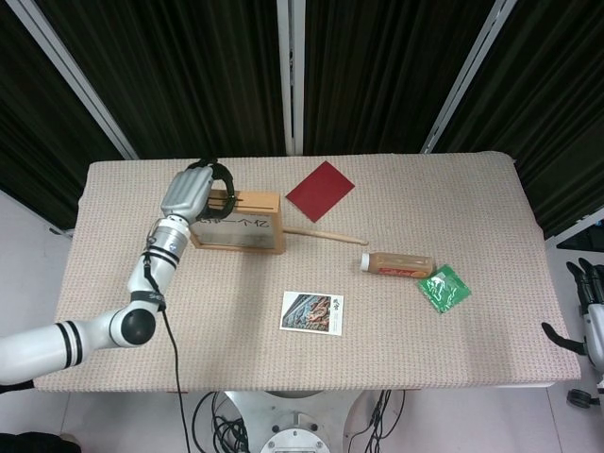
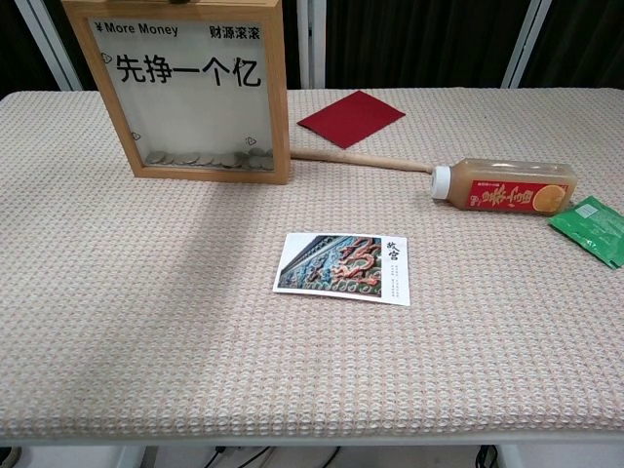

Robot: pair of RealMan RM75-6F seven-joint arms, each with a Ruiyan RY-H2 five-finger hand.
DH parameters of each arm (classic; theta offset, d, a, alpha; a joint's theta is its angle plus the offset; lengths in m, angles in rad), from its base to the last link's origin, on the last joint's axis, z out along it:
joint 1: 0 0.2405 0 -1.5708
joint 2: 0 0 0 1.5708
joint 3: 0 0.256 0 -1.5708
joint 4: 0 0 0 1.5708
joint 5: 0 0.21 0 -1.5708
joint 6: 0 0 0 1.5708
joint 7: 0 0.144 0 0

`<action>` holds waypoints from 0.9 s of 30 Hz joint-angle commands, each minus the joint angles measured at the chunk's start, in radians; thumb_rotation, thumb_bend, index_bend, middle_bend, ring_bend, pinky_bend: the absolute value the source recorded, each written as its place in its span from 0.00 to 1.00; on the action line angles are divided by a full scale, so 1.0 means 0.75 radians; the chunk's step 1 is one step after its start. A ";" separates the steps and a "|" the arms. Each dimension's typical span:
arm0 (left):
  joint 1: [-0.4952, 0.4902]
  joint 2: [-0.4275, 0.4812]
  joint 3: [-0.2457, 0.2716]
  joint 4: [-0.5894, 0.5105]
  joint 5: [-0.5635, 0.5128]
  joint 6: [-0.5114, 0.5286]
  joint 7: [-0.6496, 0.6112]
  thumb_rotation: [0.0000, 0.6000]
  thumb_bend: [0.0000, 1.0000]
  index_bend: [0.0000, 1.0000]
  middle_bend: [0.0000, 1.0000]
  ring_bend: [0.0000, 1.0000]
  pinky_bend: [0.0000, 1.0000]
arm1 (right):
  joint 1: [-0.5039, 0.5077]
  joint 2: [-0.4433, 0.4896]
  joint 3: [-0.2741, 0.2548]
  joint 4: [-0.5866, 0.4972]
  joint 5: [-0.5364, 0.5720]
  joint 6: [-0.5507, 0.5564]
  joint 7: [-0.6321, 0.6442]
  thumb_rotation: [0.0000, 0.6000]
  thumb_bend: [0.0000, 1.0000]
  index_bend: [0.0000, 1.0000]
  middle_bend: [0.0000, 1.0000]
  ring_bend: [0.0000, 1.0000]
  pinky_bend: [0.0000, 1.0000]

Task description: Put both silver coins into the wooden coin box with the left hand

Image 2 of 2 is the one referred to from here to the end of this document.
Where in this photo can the black and silver left hand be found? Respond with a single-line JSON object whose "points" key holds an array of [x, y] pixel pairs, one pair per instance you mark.
{"points": [[181, 1]]}

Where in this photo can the beige woven tablecloth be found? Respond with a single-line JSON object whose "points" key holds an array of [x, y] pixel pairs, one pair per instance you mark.
{"points": [[312, 351]]}

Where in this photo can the red envelope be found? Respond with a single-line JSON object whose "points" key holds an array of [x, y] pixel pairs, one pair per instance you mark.
{"points": [[351, 119]]}

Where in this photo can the juice bottle with red label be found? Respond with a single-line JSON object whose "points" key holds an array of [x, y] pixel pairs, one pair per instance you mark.
{"points": [[512, 183]]}

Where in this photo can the wooden frame money box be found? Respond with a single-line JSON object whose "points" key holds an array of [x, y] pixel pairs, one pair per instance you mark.
{"points": [[280, 97]]}

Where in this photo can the dragon wall postcard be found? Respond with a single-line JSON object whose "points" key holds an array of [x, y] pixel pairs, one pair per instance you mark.
{"points": [[341, 268]]}

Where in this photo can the wooden stick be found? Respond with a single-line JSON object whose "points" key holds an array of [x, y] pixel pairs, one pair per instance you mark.
{"points": [[361, 159]]}

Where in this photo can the pile of silver coins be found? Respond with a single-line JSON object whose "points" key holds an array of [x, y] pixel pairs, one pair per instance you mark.
{"points": [[209, 160]]}

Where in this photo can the white metal frame post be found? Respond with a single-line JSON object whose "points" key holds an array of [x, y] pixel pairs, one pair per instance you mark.
{"points": [[51, 46], [312, 44], [522, 44]]}

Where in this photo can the green foil packet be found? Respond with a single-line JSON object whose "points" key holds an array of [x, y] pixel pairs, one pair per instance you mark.
{"points": [[590, 226]]}

